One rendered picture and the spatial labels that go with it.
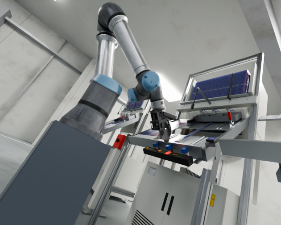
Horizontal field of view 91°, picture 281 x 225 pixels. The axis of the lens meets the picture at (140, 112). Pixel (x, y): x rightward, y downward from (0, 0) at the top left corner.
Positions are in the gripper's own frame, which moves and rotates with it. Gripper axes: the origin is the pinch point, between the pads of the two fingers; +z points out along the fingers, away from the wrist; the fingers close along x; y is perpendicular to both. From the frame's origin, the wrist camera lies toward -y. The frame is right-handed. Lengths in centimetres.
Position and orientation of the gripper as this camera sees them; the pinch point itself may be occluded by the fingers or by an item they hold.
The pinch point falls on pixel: (167, 141)
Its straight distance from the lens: 83.6
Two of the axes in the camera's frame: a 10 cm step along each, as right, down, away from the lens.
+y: -7.8, 2.1, -6.0
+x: 6.0, -0.6, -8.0
